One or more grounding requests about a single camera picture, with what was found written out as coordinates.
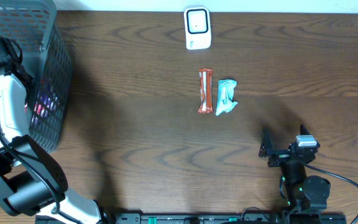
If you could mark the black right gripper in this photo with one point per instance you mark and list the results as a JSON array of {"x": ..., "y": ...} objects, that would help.
[{"x": 284, "y": 155}]

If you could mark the orange brown snack bar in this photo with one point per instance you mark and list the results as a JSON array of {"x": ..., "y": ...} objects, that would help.
[{"x": 206, "y": 105}]

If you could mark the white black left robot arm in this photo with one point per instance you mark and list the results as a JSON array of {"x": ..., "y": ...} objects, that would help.
[{"x": 31, "y": 180}]

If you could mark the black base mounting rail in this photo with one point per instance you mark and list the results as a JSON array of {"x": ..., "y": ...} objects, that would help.
[{"x": 257, "y": 218}]

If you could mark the mint green snack packet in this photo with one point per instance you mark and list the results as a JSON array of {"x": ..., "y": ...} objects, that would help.
[{"x": 225, "y": 101}]

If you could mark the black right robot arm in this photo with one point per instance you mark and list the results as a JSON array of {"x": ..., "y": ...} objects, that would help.
[{"x": 307, "y": 195}]

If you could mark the grey plastic mesh basket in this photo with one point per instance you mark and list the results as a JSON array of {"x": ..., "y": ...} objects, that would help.
[{"x": 31, "y": 24}]

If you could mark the purple red snack bag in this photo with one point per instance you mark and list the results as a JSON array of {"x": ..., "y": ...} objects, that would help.
[{"x": 45, "y": 108}]

